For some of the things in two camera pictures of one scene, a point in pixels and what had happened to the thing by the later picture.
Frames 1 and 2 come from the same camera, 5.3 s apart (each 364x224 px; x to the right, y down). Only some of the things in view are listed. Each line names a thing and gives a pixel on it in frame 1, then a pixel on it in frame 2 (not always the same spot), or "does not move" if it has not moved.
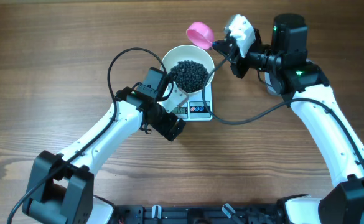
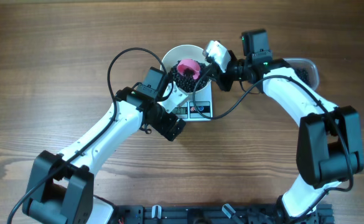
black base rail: (269, 213) does not move
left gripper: (164, 128) does not move
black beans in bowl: (190, 76) does not move
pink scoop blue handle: (203, 37) → (193, 65)
